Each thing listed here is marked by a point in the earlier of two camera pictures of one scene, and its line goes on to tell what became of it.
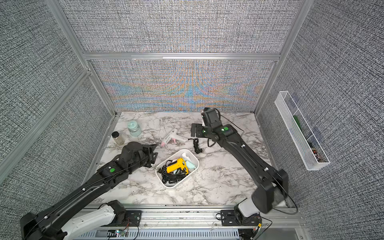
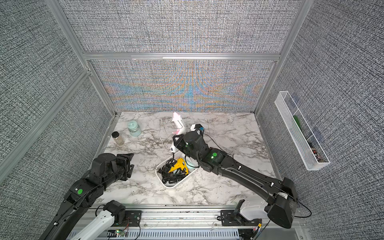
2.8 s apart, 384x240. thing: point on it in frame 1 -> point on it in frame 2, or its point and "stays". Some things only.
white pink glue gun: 173,135 -> 181,129
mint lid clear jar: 134,129 stays
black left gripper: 149,149 -> 125,158
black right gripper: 200,128 -> 182,142
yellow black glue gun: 179,163 stays
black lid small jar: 118,139 stays
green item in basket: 298,121 stays
